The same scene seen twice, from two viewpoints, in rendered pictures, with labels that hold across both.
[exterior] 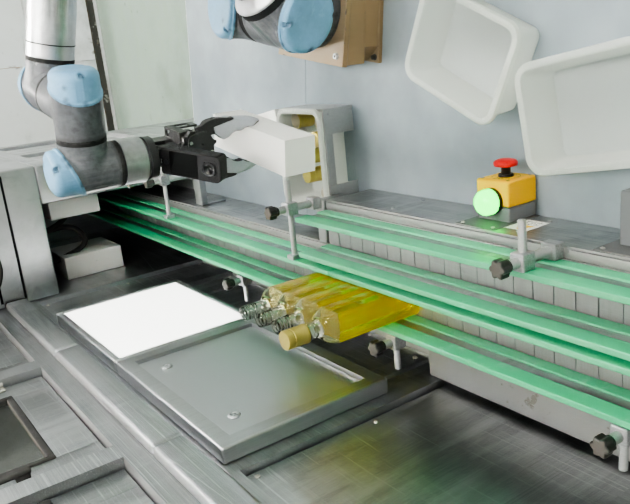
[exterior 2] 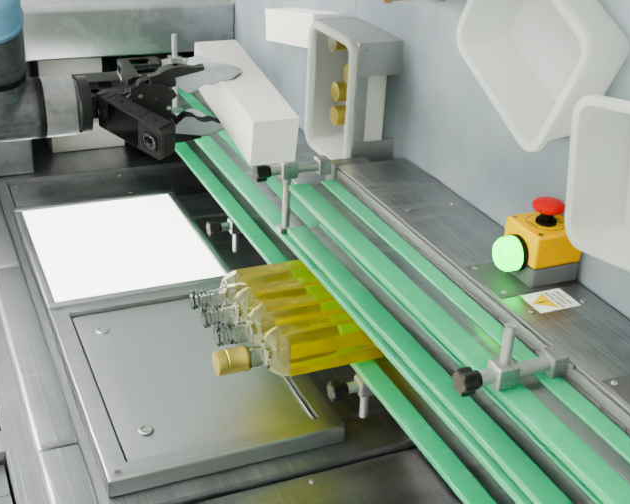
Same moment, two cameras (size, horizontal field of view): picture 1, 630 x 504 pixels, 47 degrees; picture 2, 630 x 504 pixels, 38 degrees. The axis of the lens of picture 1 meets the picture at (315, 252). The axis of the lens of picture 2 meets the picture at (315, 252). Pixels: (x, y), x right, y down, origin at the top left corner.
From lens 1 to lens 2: 33 cm
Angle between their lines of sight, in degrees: 13
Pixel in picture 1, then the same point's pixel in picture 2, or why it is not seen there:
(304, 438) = (216, 484)
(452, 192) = (491, 205)
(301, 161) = (275, 148)
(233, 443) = (124, 476)
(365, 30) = not seen: outside the picture
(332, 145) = (365, 91)
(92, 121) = (2, 61)
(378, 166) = (419, 133)
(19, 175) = not seen: hidden behind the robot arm
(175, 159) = (114, 115)
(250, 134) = (224, 91)
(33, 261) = not seen: hidden behind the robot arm
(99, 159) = (9, 107)
